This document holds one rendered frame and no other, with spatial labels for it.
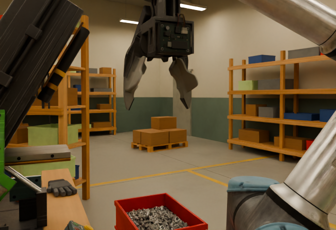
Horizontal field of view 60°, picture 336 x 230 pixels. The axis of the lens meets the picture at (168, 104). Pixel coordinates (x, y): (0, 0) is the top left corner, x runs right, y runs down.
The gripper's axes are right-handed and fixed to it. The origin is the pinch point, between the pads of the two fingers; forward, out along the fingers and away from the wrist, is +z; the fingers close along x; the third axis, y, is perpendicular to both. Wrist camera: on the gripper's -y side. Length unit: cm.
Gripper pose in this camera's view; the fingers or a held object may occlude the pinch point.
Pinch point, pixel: (157, 105)
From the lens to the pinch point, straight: 52.4
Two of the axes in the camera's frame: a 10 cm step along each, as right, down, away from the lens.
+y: 4.0, 0.3, -9.1
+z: 0.0, 10.0, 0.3
